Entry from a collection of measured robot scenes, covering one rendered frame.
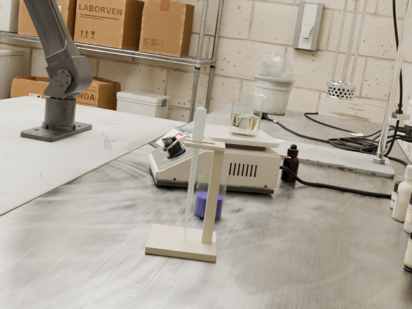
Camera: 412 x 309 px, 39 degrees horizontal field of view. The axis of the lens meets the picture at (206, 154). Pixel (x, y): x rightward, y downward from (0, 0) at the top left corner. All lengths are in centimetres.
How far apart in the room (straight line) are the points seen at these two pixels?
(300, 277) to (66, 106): 71
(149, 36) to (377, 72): 126
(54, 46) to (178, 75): 232
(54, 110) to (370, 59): 240
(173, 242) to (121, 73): 296
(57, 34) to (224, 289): 75
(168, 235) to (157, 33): 250
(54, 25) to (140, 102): 205
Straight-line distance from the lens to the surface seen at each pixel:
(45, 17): 123
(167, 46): 313
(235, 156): 92
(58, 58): 121
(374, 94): 338
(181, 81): 349
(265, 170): 94
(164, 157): 95
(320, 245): 77
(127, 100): 327
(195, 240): 69
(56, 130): 123
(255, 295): 60
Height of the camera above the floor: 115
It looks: 12 degrees down
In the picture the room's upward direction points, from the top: 8 degrees clockwise
